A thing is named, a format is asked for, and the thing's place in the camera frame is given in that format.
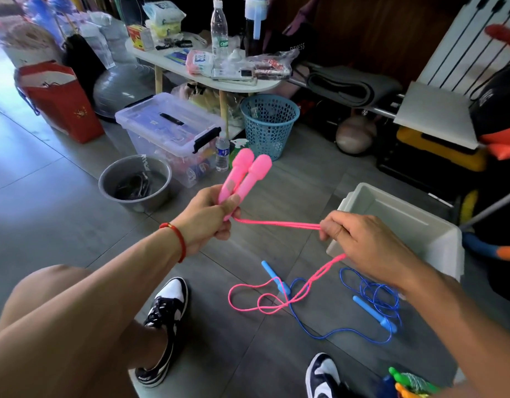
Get pink white packet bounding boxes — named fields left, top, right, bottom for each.
left=185, top=47, right=216, bottom=77

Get small plastic water bottle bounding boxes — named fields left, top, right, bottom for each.
left=215, top=135, right=232, bottom=172

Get red string bracelet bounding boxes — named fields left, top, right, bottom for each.
left=159, top=222, right=188, bottom=264

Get white plastic bin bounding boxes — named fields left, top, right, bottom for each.
left=325, top=182, right=465, bottom=282

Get grey exercise ball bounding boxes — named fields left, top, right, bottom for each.
left=93, top=62, right=156, bottom=121

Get black white right shoe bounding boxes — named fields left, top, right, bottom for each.
left=305, top=352, right=359, bottom=398

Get brown ball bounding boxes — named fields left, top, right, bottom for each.
left=334, top=114, right=379, bottom=156

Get person's left hand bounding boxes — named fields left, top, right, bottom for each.
left=172, top=184, right=242, bottom=259

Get multicoloured hula hoop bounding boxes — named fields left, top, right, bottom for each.
left=461, top=190, right=510, bottom=262

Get white blue tumbler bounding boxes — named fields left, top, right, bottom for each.
left=243, top=0, right=270, bottom=42

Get white round table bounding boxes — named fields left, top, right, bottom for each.
left=126, top=33, right=283, bottom=138

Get clear bin with black latches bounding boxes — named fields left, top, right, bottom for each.
left=114, top=92, right=224, bottom=189

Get yellow black case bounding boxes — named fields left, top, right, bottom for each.
left=396, top=125, right=488, bottom=173

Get black white left shoe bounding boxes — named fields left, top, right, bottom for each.
left=134, top=276, right=190, bottom=388

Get grey flat board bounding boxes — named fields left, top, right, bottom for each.
left=393, top=81, right=482, bottom=151

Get white metal pole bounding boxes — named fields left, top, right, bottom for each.
left=462, top=186, right=510, bottom=229

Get black red inflatable toy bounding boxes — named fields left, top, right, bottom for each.
left=469, top=24, right=510, bottom=161

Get black white shoe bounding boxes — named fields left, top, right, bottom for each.
left=134, top=276, right=190, bottom=388
left=305, top=352, right=359, bottom=398

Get clear plastic bag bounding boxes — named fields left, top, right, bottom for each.
left=242, top=47, right=301, bottom=80

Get person's left leg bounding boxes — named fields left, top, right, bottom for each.
left=0, top=263, right=169, bottom=398

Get blue mesh plastic basket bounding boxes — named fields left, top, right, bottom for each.
left=240, top=94, right=301, bottom=161

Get person's right hand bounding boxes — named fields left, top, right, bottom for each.
left=318, top=211, right=426, bottom=292

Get white green pack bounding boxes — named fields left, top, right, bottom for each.
left=143, top=0, right=187, bottom=38

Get pink jump rope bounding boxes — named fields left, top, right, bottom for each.
left=217, top=147, right=349, bottom=316

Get grey metal basin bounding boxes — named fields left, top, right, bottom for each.
left=98, top=154, right=174, bottom=214

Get grey folded mat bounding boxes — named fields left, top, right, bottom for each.
left=303, top=62, right=405, bottom=108

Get person's left forearm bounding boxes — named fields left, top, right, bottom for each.
left=0, top=229, right=185, bottom=398

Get green jump rope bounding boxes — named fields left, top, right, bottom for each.
left=388, top=366, right=442, bottom=396

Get white radiator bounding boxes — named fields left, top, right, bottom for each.
left=418, top=0, right=510, bottom=100

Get white plastic bag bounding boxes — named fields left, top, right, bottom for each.
left=76, top=8, right=132, bottom=67

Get large plastic water bottle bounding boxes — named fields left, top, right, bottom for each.
left=210, top=0, right=230, bottom=59

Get person's right forearm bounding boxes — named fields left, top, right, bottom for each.
left=400, top=265, right=510, bottom=398

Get red bag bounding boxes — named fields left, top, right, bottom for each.
left=13, top=62, right=106, bottom=145

